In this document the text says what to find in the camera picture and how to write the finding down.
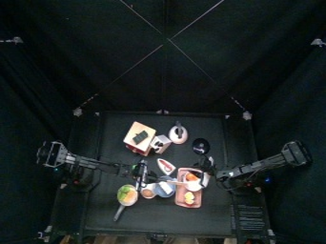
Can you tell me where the dark toy grill plate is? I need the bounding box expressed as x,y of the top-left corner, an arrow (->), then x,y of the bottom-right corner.
130,130 -> 149,145

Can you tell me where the orange toy food piece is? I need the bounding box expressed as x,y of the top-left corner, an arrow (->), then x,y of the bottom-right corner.
184,171 -> 201,182

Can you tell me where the grey-blue toy pot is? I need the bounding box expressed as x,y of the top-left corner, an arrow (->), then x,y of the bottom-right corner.
150,175 -> 177,199

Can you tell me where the white toy pot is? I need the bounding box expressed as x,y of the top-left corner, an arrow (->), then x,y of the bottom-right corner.
184,179 -> 204,193

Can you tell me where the white text label sticker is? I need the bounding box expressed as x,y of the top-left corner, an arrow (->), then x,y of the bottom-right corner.
236,204 -> 267,236

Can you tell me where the white red toy wedge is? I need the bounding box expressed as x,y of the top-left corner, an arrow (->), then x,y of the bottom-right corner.
154,157 -> 176,176

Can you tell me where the green yellow toy vegetable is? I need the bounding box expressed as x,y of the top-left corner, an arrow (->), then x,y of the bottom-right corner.
117,185 -> 137,203

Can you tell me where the toy cleaver with black handle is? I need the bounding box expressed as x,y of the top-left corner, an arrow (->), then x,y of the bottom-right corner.
149,182 -> 176,195

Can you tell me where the toy fruit slice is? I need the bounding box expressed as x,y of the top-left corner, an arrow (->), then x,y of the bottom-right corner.
181,191 -> 197,206

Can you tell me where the wooden toy knife block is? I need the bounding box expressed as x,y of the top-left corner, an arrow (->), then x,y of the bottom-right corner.
149,134 -> 173,155

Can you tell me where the pink wooden tray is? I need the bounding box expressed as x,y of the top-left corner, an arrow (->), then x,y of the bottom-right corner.
175,167 -> 204,210

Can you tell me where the wooden red toy stove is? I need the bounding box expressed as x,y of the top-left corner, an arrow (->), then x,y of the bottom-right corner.
121,120 -> 157,157

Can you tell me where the small white plate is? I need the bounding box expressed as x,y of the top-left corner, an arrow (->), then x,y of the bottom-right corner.
138,187 -> 157,200

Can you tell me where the white pink toy kettle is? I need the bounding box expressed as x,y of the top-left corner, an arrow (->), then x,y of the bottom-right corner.
168,120 -> 189,146

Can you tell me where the white toy frying pan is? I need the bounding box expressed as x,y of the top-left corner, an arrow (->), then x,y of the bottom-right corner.
112,184 -> 140,223

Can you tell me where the black round bowl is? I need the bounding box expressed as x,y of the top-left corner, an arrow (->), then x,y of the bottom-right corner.
191,137 -> 211,156

